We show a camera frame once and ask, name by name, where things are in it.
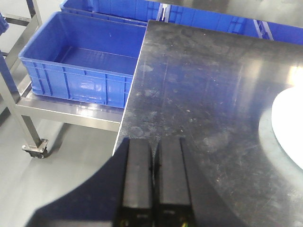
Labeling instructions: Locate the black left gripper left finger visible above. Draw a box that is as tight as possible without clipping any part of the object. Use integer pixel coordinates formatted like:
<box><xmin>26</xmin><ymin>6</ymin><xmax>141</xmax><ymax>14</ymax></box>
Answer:
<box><xmin>123</xmin><ymin>139</ymin><xmax>152</xmax><ymax>209</ymax></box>

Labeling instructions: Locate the stainless steel wheeled cart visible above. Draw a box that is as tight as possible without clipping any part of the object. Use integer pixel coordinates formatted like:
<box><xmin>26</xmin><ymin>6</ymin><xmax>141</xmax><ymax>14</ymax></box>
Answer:
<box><xmin>0</xmin><ymin>0</ymin><xmax>124</xmax><ymax>158</ymax></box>

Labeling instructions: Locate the blue crate back right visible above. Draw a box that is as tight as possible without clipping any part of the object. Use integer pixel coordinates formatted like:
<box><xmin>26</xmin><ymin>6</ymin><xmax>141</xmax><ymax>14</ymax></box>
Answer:
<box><xmin>168</xmin><ymin>5</ymin><xmax>303</xmax><ymax>45</ymax></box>

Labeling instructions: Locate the light blue plate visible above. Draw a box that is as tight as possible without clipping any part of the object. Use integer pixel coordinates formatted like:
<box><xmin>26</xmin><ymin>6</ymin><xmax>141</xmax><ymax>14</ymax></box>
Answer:
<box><xmin>271</xmin><ymin>87</ymin><xmax>303</xmax><ymax>168</ymax></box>

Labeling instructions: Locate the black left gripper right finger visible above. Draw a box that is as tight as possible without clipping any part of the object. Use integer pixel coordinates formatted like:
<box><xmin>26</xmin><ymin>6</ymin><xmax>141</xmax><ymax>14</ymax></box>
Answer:
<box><xmin>158</xmin><ymin>137</ymin><xmax>191</xmax><ymax>205</ymax></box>

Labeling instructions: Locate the blue crate on low cart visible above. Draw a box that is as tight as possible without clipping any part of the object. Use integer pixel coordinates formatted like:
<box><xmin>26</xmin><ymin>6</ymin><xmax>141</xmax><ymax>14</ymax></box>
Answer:
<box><xmin>19</xmin><ymin>12</ymin><xmax>146</xmax><ymax>108</ymax></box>

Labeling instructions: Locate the blue crate behind table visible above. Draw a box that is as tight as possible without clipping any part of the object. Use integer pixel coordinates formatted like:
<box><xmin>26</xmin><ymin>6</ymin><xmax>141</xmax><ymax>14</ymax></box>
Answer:
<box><xmin>59</xmin><ymin>0</ymin><xmax>170</xmax><ymax>26</ymax></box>

